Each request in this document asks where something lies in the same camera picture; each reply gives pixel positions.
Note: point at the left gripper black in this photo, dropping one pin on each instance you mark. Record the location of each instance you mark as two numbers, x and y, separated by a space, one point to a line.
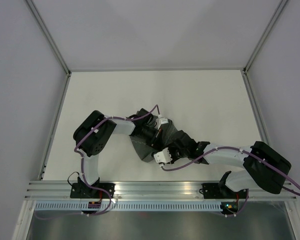
153 140

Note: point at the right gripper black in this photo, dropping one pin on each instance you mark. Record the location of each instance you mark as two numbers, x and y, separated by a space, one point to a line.
170 146

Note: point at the grey cloth napkin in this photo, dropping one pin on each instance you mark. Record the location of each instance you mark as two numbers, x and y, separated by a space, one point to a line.
170 135

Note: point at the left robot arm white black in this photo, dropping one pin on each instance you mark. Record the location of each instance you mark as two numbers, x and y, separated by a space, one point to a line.
91 138

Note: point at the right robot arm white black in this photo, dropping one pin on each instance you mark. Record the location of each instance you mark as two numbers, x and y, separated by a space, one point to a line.
261 166

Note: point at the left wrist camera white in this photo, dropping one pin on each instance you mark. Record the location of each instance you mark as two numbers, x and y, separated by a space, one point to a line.
161 121

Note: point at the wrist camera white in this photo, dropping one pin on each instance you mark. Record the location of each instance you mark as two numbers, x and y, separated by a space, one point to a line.
163 157
161 121

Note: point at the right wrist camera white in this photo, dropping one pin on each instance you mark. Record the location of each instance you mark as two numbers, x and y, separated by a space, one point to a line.
163 157

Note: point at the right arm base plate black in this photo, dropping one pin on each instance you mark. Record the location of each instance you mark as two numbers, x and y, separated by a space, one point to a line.
213 191

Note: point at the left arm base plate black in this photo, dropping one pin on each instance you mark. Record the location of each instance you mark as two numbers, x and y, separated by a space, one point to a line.
82 191

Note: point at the right aluminium frame post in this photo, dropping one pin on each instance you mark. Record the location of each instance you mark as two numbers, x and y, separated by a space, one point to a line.
266 33

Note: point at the aluminium frame post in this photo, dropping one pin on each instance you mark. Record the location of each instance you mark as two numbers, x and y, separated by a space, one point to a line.
266 33
47 35

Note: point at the aluminium rail front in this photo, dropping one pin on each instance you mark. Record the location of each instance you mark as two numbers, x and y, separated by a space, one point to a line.
144 191

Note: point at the white slotted cable duct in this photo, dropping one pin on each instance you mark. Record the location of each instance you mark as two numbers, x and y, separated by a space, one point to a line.
158 206

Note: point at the left aluminium frame post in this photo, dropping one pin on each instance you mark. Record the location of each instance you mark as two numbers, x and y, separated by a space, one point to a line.
47 35

